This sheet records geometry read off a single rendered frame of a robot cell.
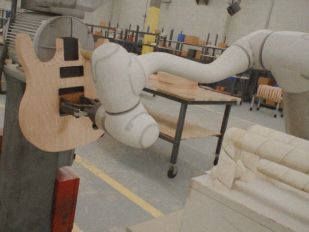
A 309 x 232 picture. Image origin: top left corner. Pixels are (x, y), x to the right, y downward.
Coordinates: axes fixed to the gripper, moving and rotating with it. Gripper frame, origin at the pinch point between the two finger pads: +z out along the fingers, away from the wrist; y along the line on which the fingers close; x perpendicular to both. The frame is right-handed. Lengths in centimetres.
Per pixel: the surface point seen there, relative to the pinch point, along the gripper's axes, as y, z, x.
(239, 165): -5, -72, 5
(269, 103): 954, 402, -240
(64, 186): 11, 31, -52
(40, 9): 3.6, 29.6, 30.0
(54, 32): 3.0, 17.3, 22.0
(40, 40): -2.2, 18.3, 19.3
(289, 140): -2, -78, 11
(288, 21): 1125, 468, 25
